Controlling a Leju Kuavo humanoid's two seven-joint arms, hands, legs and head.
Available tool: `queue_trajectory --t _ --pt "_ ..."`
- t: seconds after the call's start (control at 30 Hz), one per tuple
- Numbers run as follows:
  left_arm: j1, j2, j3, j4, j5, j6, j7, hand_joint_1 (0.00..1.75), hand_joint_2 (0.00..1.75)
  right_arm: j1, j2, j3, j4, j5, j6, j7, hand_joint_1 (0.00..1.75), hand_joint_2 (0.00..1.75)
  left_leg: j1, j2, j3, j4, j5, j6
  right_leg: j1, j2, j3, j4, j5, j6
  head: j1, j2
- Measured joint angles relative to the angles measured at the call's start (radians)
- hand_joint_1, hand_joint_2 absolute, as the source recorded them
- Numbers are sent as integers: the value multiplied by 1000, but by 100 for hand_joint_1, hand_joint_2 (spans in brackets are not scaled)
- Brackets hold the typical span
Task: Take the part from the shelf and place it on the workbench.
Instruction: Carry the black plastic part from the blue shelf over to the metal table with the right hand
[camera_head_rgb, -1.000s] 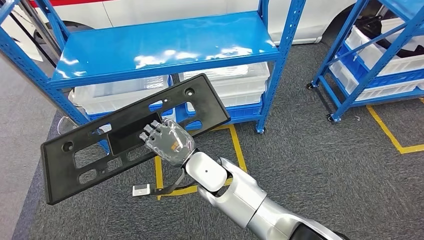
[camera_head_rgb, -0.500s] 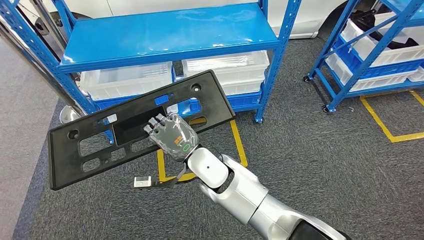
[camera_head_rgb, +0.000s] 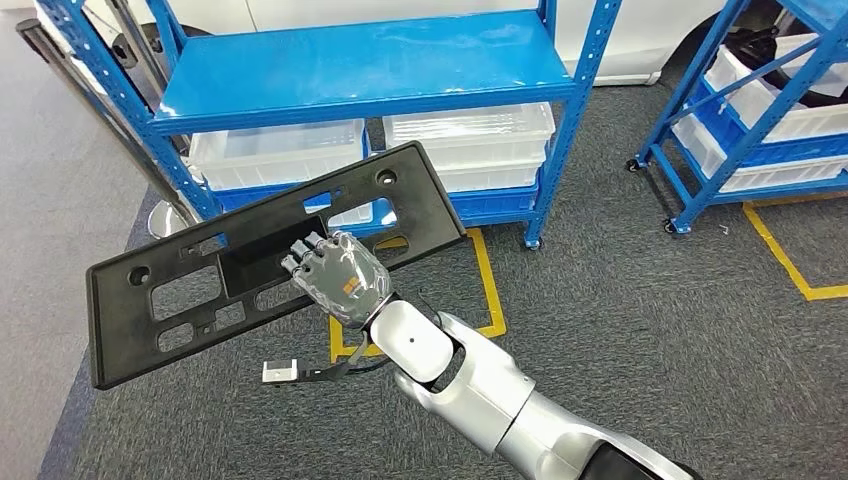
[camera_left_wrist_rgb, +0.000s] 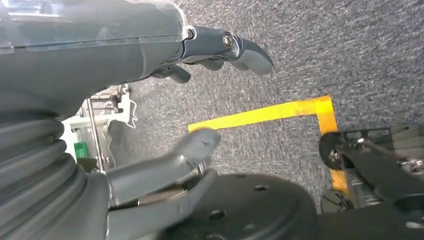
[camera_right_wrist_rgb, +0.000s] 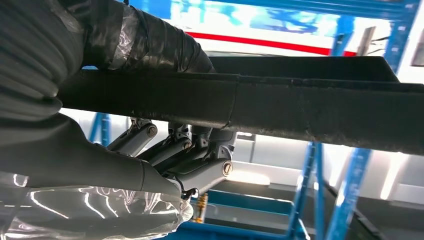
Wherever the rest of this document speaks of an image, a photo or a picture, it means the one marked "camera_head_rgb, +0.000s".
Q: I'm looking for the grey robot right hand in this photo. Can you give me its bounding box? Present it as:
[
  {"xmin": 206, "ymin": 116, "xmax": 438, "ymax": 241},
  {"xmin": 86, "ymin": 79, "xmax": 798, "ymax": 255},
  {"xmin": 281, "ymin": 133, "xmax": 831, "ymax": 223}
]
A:
[{"xmin": 280, "ymin": 230, "xmax": 393, "ymax": 331}]

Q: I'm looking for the blue metal shelf rack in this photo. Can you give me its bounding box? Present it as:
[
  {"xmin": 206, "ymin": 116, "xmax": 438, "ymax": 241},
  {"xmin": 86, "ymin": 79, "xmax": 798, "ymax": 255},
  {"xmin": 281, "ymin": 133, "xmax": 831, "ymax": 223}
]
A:
[
  {"xmin": 625, "ymin": 0, "xmax": 848, "ymax": 236},
  {"xmin": 36, "ymin": 0, "xmax": 624, "ymax": 252}
]

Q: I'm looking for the white car with red stripe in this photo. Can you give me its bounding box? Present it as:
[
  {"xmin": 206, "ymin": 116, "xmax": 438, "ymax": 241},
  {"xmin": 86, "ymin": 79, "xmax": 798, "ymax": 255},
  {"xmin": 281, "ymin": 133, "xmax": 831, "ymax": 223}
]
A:
[{"xmin": 33, "ymin": 0, "xmax": 730, "ymax": 87}]

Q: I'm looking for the black plastic plate bracket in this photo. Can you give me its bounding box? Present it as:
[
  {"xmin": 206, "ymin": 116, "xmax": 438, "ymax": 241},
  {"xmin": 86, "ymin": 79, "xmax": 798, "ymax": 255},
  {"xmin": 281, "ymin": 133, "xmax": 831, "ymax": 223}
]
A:
[{"xmin": 86, "ymin": 140, "xmax": 467, "ymax": 391}]

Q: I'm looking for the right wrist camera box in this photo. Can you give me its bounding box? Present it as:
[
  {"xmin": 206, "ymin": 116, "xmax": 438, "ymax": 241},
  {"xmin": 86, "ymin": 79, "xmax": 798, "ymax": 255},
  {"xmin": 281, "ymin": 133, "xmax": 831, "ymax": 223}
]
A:
[{"xmin": 262, "ymin": 331, "xmax": 392, "ymax": 386}]

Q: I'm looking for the black plastic car part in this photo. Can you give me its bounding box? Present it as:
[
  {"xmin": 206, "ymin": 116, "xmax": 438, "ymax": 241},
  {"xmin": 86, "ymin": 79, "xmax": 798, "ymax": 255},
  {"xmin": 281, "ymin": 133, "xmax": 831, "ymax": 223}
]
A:
[{"xmin": 725, "ymin": 26, "xmax": 816, "ymax": 107}]

